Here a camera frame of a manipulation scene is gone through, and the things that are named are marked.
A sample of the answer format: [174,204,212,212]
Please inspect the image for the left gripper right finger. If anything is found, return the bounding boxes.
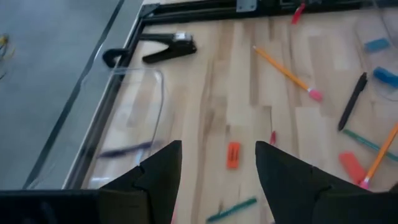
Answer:
[254,141,373,224]

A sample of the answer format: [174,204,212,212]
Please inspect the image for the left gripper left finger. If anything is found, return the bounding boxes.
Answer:
[99,139,183,224]

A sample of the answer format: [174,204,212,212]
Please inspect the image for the dark pen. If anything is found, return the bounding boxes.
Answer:
[98,140,162,159]

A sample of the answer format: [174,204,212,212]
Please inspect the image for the teal pencil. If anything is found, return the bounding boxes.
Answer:
[205,197,259,224]

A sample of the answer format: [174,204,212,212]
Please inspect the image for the orange-red printed eraser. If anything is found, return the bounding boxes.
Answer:
[226,141,242,170]

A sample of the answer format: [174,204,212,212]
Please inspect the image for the green pencil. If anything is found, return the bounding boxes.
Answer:
[341,128,398,163]

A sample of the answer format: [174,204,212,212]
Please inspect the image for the orange pencil with pink eraser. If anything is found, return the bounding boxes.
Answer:
[359,122,398,190]
[252,45,324,103]

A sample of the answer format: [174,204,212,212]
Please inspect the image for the blue eraser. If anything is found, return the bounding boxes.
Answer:
[372,66,398,89]
[363,37,392,54]

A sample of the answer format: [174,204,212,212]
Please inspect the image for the plain orange eraser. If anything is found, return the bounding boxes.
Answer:
[338,151,368,185]

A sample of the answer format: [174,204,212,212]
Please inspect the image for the slim black pen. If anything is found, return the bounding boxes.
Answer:
[337,72,369,132]

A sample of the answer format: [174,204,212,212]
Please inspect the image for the black stapler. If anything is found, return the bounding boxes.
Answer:
[140,31,198,65]

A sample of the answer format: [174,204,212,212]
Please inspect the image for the black curved hook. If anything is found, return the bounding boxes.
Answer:
[101,47,133,68]

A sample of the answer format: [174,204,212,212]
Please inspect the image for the grey metal bracket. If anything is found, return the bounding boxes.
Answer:
[235,0,259,13]

